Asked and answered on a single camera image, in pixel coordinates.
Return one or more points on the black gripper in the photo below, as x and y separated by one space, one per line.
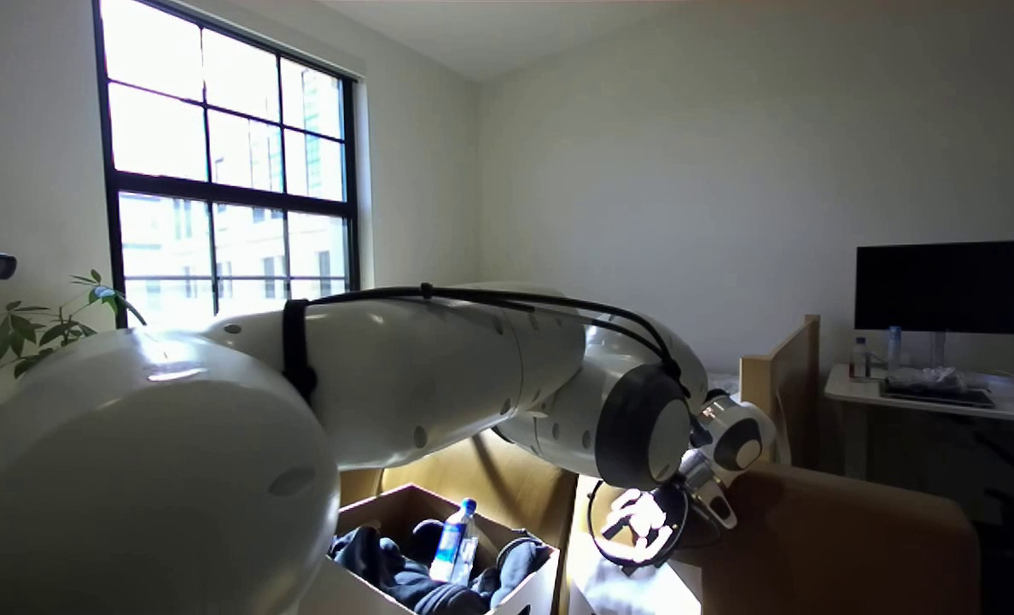
672 498

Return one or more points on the clear bottle with blue label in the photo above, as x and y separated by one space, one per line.
451 549

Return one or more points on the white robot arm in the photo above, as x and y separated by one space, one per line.
415 378

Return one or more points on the white cardboard box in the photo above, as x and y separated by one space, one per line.
385 505

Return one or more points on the small clear bottle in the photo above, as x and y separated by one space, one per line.
862 362
895 347

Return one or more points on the dark keyboard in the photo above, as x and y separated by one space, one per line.
935 395

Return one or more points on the black computer monitor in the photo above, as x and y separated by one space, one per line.
949 284

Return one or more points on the black framed grid window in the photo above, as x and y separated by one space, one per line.
232 192

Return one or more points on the green leafy houseplant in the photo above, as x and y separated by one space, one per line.
28 329

